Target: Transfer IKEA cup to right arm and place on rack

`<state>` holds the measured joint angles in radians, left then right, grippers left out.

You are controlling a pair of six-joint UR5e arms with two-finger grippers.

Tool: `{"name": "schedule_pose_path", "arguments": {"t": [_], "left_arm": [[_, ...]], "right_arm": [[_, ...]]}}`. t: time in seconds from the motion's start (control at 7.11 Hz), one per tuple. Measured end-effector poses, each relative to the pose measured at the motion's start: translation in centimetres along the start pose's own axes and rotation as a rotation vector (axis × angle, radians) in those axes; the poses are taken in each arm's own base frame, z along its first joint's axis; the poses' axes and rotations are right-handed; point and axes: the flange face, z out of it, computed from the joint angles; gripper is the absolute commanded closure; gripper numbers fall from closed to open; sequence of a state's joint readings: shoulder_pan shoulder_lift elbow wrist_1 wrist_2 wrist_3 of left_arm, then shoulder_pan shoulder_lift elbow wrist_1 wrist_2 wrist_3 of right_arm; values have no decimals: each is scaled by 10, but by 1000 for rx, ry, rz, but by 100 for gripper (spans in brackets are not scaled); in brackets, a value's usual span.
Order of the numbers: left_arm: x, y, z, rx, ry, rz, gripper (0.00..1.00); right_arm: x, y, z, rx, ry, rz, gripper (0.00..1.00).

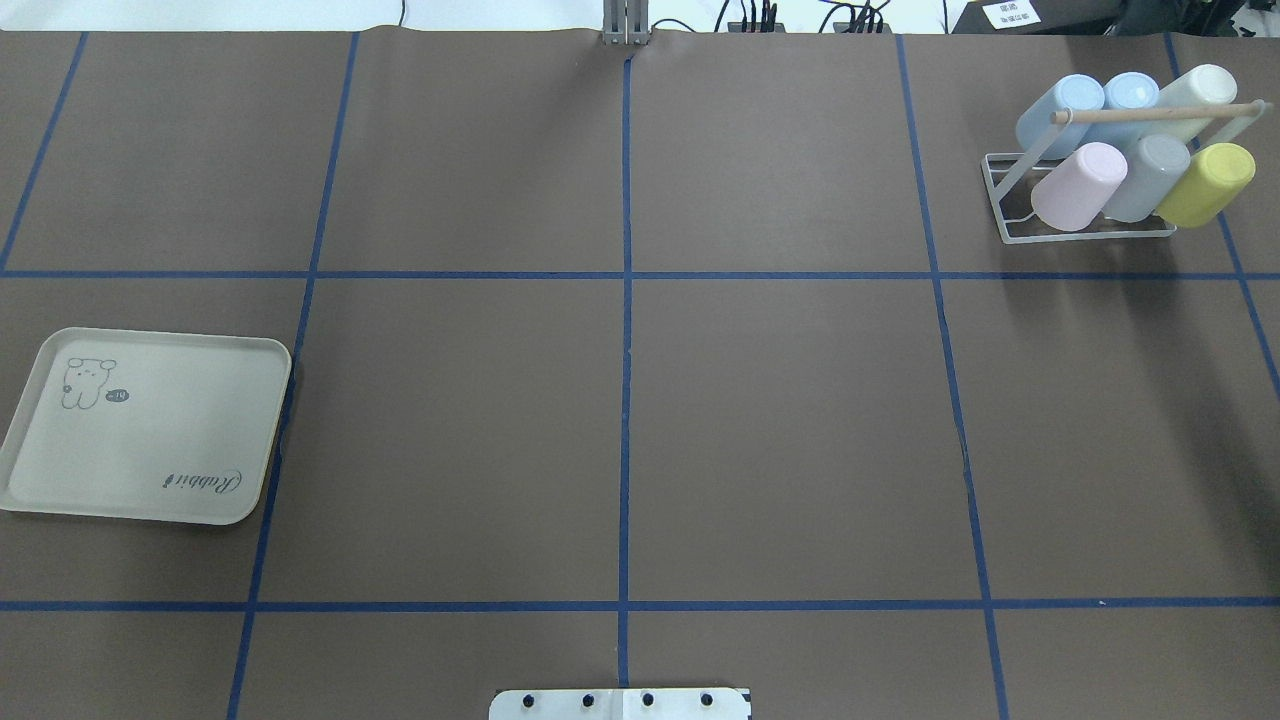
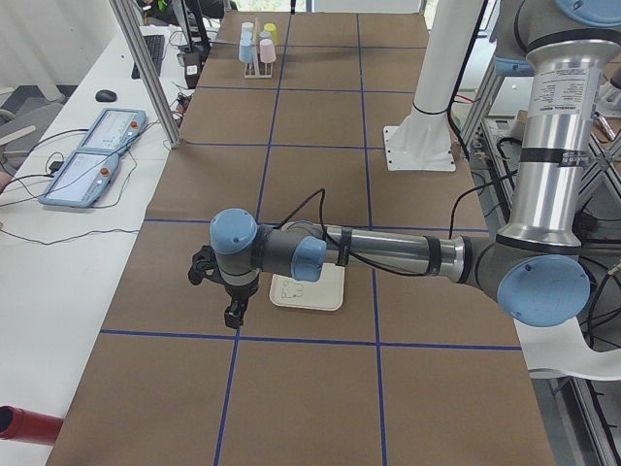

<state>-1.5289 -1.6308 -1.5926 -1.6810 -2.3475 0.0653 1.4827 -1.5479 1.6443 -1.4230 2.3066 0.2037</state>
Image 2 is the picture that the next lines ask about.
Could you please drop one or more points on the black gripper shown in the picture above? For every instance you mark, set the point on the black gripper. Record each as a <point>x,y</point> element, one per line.
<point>240,293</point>

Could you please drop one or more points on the pink plastic cup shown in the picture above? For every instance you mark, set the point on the pink plastic cup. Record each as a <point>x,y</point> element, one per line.
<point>267,51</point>

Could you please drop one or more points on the yellow plastic cup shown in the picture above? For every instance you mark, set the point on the yellow plastic cup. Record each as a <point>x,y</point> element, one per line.
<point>273,29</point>

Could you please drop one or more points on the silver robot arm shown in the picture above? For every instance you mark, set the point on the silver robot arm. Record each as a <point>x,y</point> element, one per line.
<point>529,265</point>

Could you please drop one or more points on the cream plastic tray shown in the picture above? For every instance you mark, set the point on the cream plastic tray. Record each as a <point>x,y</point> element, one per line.
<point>310,291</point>

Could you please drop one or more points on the lower teach pendant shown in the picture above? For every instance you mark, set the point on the lower teach pendant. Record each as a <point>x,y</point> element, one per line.
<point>81,180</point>

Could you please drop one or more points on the teach pendant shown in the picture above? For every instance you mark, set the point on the teach pendant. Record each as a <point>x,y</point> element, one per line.
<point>81,180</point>
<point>113,129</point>

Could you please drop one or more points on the upper teach pendant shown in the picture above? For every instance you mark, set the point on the upper teach pendant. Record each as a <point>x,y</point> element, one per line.
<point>113,129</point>

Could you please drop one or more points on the red cylinder tube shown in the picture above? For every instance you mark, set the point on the red cylinder tube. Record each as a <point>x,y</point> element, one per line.
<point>25,426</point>

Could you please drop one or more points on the black computer mouse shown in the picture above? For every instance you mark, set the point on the black computer mouse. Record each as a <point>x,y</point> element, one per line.
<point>105,96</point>

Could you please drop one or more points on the black keyboard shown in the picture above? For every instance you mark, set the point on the black keyboard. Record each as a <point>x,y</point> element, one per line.
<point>155,46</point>

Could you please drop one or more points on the white wire cup rack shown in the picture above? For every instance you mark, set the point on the white wire cup rack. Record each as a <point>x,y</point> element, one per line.
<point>257,70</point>

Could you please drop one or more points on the aluminium frame post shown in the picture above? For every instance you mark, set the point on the aluminium frame post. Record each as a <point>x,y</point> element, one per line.
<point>129,25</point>

